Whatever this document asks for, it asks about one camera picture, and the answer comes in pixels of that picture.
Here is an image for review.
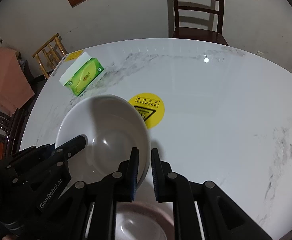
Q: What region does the pink bowl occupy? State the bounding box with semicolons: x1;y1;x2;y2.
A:
116;202;175;239

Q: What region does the white bowl blue base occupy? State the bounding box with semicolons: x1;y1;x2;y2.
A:
115;210;167;240

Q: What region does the white bowl orange base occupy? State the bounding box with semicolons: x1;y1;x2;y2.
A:
56;95;151;186

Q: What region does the dark wooden bench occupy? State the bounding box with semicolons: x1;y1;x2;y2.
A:
0;96;35;160

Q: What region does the yellow hot warning sticker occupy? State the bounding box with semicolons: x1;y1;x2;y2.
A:
129;93;165;129

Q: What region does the green tissue box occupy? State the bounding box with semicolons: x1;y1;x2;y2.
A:
59;52;104;96

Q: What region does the pink cloth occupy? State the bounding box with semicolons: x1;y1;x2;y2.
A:
0;47;34;116

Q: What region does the yellow corner label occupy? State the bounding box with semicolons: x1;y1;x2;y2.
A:
62;50;83;61

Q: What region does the bamboo chair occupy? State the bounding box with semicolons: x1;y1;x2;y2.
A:
32;33;68;81

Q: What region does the dark wooden chair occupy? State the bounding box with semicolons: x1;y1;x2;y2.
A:
172;0;228;45

